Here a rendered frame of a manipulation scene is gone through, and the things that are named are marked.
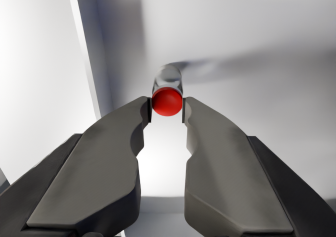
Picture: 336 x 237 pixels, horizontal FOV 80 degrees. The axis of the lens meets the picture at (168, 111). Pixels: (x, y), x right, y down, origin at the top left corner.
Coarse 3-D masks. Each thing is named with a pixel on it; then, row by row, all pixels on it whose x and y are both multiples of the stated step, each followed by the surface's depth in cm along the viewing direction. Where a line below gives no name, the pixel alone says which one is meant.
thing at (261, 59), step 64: (128, 0) 14; (192, 0) 14; (256, 0) 14; (320, 0) 14; (128, 64) 17; (192, 64) 16; (256, 64) 16; (320, 64) 16; (256, 128) 20; (320, 128) 19; (320, 192) 24
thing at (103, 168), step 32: (96, 128) 9; (128, 128) 9; (96, 160) 7; (128, 160) 7; (64, 192) 6; (96, 192) 6; (128, 192) 6; (32, 224) 5; (64, 224) 5; (96, 224) 6; (128, 224) 7
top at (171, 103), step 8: (160, 88) 12; (168, 88) 12; (152, 96) 13; (160, 96) 13; (168, 96) 13; (176, 96) 12; (152, 104) 13; (160, 104) 13; (168, 104) 13; (176, 104) 13; (160, 112) 13; (168, 112) 13; (176, 112) 13
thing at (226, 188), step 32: (192, 128) 9; (224, 128) 9; (192, 160) 7; (224, 160) 7; (256, 160) 7; (192, 192) 6; (224, 192) 6; (256, 192) 6; (192, 224) 6; (224, 224) 5; (256, 224) 5; (288, 224) 5
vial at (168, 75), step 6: (162, 66) 16; (168, 66) 16; (174, 66) 16; (156, 72) 16; (162, 72) 15; (168, 72) 14; (174, 72) 15; (180, 72) 16; (156, 78) 14; (162, 78) 14; (168, 78) 13; (174, 78) 14; (180, 78) 15; (156, 84) 14; (162, 84) 13; (168, 84) 13; (174, 84) 13; (180, 84) 14; (180, 90) 14
